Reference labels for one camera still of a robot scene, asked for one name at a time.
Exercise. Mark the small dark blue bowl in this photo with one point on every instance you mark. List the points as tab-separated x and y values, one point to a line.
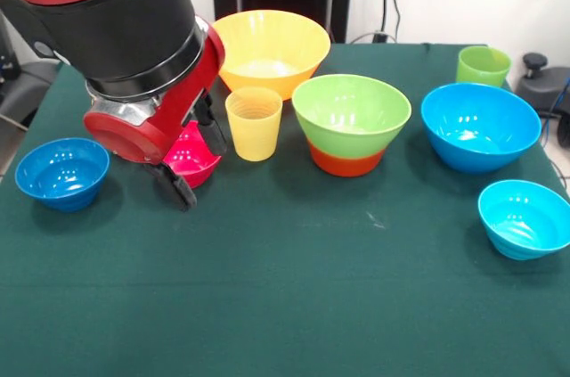
62	185

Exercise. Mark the green cup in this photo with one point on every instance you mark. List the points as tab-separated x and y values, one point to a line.
483	71

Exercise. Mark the black chair base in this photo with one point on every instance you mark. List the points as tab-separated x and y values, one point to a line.
541	87

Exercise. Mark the dark green tablecloth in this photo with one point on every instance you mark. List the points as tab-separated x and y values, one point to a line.
285	283

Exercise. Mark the red-orange bowl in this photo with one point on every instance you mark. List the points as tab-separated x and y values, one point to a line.
347	166

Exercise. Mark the yellow cup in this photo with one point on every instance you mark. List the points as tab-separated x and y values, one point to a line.
254	141

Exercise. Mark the large blue bowl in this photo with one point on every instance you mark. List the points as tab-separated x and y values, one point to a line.
481	149

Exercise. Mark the pink bowl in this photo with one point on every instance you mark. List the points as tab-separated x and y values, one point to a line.
196	167

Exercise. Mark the green bowl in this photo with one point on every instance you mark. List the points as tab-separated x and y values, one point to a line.
352	136

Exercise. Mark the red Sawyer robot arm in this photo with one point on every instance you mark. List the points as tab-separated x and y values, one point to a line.
111	29

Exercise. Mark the small light blue bowl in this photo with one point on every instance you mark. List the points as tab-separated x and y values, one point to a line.
521	234

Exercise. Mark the large yellow-orange bowl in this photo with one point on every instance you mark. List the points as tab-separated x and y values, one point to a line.
271	38

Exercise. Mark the grey chair base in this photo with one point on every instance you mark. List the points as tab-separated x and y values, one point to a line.
22	92

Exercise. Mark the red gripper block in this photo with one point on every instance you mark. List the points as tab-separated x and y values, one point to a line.
151	141

